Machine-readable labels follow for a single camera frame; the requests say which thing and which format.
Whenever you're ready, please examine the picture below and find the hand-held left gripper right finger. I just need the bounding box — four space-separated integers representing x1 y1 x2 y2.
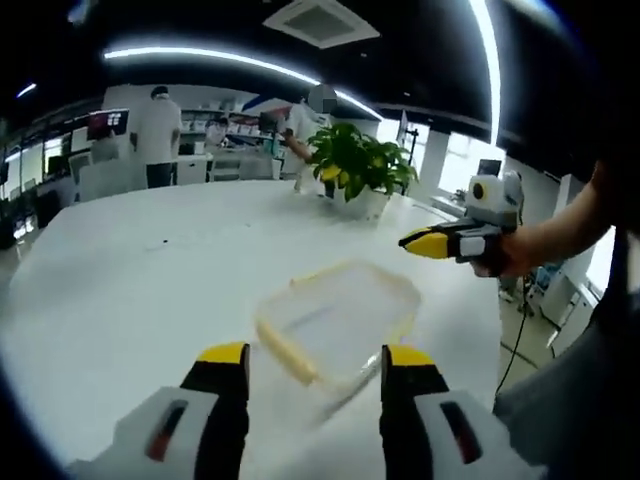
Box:
378 343 546 480

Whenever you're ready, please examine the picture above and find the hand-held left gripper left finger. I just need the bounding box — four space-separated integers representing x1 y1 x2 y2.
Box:
67 341 251 480

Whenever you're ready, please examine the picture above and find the clear container with yellow buckles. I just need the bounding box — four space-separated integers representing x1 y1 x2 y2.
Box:
254 258 423 401

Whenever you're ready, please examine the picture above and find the person's right hand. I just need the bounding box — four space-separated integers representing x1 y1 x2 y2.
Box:
472 231 534 279

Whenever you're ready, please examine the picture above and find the black monitor stand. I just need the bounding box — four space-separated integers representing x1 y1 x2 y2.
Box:
398 109 422 167

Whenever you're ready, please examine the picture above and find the green potted plant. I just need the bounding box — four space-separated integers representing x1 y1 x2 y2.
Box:
306 121 420 220

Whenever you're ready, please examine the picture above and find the ceiling light strip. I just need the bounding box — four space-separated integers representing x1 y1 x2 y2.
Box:
102 46 382 122
467 0 502 147

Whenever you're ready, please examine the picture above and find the person's dark clothing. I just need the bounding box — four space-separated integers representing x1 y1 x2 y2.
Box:
492 149 640 480

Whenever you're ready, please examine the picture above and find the ceiling air vent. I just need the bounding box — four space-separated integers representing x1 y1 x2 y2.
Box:
262 2 382 50

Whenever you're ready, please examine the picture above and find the black cable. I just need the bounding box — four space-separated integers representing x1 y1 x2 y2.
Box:
493 277 532 404

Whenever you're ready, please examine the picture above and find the wall monitor screen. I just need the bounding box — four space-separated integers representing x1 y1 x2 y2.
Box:
86 108 131 142

